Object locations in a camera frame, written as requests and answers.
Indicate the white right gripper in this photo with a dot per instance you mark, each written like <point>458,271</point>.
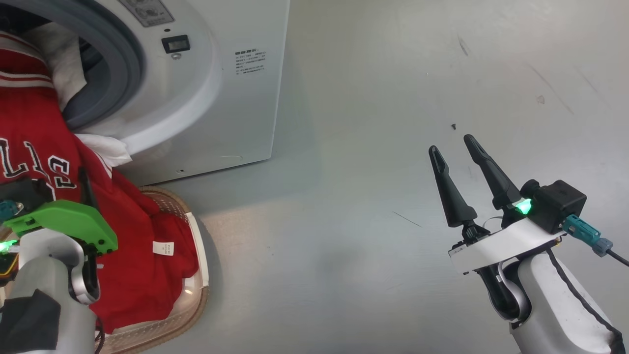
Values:
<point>501,243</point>

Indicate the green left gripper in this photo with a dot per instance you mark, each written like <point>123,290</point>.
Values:
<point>69,216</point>

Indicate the red and white jersey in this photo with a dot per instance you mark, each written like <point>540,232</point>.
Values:
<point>137,265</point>

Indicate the cream perforated laundry basket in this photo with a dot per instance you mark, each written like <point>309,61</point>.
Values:
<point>199,236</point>

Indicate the white front-load washing machine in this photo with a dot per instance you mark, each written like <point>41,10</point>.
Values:
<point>221,98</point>

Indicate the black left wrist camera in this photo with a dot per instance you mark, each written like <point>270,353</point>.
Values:
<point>24,191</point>

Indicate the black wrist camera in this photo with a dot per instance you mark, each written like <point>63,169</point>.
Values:
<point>24,191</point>
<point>560,204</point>

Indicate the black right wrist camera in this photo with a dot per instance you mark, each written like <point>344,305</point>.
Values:
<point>560,204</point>

